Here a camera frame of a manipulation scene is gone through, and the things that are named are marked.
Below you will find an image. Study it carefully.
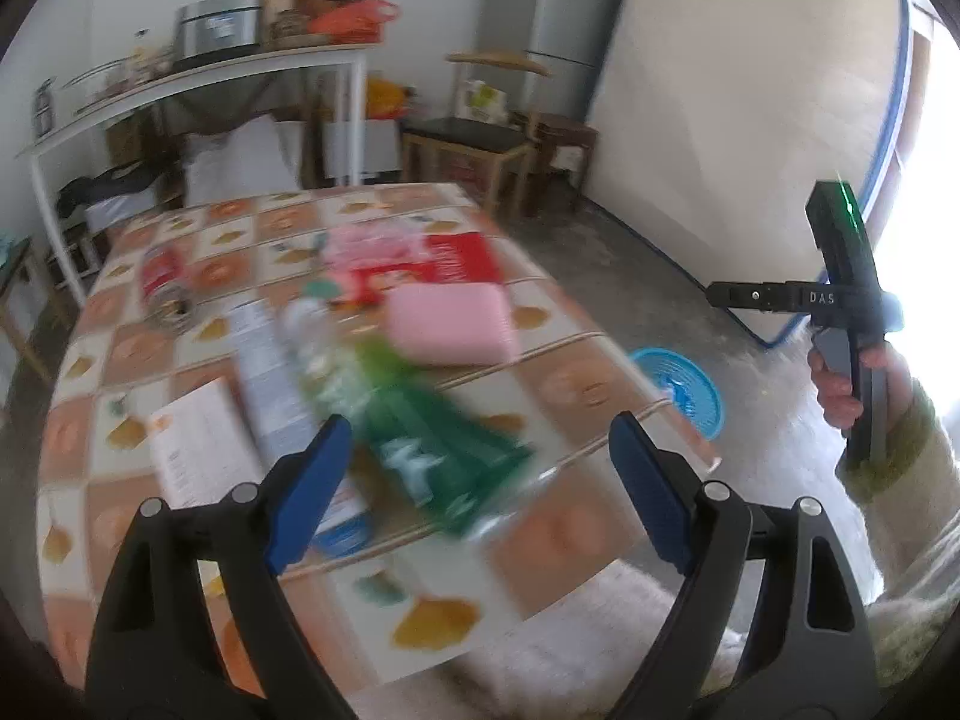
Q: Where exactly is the cardboard box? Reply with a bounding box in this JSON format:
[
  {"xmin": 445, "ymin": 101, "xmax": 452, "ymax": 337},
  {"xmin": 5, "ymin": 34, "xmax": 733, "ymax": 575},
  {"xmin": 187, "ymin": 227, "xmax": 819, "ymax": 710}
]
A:
[{"xmin": 105, "ymin": 109, "xmax": 162, "ymax": 166}]

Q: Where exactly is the metal canister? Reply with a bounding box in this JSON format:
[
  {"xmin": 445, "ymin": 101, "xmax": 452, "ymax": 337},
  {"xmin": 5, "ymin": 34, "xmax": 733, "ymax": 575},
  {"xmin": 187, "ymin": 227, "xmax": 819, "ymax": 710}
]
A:
[{"xmin": 31, "ymin": 79, "xmax": 59, "ymax": 137}]

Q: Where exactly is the white box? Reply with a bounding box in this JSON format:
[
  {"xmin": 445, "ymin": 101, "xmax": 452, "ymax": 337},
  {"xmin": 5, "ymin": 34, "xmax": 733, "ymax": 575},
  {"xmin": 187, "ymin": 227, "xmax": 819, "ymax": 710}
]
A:
[{"xmin": 84, "ymin": 195, "xmax": 162, "ymax": 233}]

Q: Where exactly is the white side table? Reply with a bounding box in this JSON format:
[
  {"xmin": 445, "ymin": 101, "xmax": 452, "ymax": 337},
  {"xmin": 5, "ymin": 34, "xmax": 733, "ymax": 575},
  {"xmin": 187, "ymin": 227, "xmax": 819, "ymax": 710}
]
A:
[{"xmin": 16, "ymin": 41, "xmax": 376, "ymax": 308}]

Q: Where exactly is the red drink can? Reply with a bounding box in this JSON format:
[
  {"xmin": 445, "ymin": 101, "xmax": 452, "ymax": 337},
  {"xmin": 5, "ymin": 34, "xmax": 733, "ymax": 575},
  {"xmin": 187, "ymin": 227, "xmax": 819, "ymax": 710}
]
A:
[{"xmin": 141, "ymin": 244, "xmax": 197, "ymax": 331}]

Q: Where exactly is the orange plastic bag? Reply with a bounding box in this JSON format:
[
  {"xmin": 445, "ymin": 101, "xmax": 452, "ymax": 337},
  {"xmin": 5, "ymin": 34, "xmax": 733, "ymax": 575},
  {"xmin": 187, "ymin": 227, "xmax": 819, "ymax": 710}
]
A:
[{"xmin": 307, "ymin": 0, "xmax": 398, "ymax": 42}]

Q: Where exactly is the person's right forearm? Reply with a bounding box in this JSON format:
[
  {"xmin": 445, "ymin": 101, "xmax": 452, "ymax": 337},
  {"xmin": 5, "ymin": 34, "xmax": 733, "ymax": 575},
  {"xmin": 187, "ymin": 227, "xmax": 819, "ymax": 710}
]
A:
[{"xmin": 836, "ymin": 379, "xmax": 960, "ymax": 691}]

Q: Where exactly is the silver rice cooker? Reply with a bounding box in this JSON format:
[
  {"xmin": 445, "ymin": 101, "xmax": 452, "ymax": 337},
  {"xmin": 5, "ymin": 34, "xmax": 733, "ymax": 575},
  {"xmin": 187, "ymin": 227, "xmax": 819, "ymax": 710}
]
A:
[{"xmin": 174, "ymin": 0, "xmax": 263, "ymax": 65}]

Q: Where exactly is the person's right hand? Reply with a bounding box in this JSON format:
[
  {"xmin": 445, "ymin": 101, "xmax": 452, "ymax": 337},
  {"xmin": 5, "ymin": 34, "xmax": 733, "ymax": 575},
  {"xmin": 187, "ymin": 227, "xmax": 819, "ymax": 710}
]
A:
[{"xmin": 808, "ymin": 343, "xmax": 914, "ymax": 434}]

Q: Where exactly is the red snack packet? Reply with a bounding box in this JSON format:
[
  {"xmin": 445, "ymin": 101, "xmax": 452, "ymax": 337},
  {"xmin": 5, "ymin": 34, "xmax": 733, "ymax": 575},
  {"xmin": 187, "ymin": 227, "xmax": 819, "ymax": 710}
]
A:
[{"xmin": 321, "ymin": 225, "xmax": 503, "ymax": 308}]

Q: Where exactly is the blue white carton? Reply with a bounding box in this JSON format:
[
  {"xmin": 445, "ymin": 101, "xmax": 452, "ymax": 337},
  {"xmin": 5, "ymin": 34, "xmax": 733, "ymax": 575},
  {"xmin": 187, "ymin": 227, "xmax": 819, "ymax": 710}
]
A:
[{"xmin": 229, "ymin": 298, "xmax": 374, "ymax": 557}]

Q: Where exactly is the white green bag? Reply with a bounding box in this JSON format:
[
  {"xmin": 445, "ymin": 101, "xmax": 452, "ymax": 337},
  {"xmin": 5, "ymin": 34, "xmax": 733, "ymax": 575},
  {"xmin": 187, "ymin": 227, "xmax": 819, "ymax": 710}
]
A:
[{"xmin": 457, "ymin": 79, "xmax": 507, "ymax": 121}]

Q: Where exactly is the black cloth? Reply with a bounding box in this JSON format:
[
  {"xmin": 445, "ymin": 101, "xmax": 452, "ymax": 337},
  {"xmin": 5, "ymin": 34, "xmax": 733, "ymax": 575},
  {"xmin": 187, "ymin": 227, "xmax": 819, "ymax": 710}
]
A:
[{"xmin": 58, "ymin": 161, "xmax": 181, "ymax": 215}]

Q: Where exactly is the white sack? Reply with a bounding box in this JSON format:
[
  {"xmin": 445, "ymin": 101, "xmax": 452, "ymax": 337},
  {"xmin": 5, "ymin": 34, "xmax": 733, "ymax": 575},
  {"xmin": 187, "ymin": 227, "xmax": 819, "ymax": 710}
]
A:
[{"xmin": 180, "ymin": 116, "xmax": 301, "ymax": 207}]

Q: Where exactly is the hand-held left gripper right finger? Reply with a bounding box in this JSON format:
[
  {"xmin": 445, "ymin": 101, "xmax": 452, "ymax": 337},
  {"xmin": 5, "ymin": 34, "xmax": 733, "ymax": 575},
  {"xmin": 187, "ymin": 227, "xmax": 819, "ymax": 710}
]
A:
[{"xmin": 609, "ymin": 411, "xmax": 880, "ymax": 720}]

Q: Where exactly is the wooden chair with cushion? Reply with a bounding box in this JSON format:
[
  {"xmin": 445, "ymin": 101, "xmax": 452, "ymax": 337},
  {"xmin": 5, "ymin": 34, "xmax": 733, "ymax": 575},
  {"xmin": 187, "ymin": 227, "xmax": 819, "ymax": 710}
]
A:
[{"xmin": 0, "ymin": 235, "xmax": 55, "ymax": 385}]

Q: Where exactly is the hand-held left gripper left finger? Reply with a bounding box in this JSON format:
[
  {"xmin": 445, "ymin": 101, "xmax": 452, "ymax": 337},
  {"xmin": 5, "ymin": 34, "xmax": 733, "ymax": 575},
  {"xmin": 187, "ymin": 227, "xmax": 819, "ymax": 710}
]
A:
[{"xmin": 86, "ymin": 414, "xmax": 361, "ymax": 720}]

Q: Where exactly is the orange white booklet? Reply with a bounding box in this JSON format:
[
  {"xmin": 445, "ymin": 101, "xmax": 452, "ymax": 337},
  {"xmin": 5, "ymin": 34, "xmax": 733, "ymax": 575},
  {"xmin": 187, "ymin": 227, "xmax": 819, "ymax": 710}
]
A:
[{"xmin": 146, "ymin": 377, "xmax": 260, "ymax": 511}]

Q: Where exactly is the green plastic bottle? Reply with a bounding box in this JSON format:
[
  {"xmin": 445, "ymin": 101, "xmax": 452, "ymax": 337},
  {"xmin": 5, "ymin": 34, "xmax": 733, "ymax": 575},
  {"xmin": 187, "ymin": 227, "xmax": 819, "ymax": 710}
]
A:
[{"xmin": 279, "ymin": 298, "xmax": 537, "ymax": 541}]

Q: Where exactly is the wooden chair dark seat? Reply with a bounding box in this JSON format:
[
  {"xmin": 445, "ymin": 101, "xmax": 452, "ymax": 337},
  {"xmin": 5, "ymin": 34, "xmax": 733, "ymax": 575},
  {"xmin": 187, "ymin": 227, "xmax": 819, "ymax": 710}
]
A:
[{"xmin": 401, "ymin": 51, "xmax": 552, "ymax": 215}]

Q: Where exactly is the grey refrigerator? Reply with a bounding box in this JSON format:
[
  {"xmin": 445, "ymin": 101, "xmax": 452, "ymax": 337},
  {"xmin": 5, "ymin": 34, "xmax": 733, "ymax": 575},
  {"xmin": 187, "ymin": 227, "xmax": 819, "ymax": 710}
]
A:
[{"xmin": 476, "ymin": 0, "xmax": 631, "ymax": 125}]

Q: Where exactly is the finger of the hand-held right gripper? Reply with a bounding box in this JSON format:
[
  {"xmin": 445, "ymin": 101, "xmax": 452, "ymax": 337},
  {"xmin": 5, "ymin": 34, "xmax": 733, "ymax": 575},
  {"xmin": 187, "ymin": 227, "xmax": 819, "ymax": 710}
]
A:
[{"xmin": 705, "ymin": 281, "xmax": 848, "ymax": 312}]

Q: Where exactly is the blue mesh basket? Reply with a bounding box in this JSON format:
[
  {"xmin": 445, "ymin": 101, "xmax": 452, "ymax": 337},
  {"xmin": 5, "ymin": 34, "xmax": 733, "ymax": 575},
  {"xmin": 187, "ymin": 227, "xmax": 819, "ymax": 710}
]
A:
[{"xmin": 628, "ymin": 347, "xmax": 728, "ymax": 442}]

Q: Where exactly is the dark wooden stool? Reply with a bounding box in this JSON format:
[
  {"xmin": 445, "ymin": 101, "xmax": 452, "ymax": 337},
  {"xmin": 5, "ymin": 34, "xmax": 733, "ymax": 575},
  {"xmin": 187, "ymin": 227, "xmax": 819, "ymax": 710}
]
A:
[{"xmin": 514, "ymin": 111, "xmax": 601, "ymax": 215}]

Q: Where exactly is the yellow orange bag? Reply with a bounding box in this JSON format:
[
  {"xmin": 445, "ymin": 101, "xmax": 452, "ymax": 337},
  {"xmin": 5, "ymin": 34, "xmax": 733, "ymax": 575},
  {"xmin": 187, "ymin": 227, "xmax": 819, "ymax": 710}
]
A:
[{"xmin": 365, "ymin": 79, "xmax": 413, "ymax": 121}]

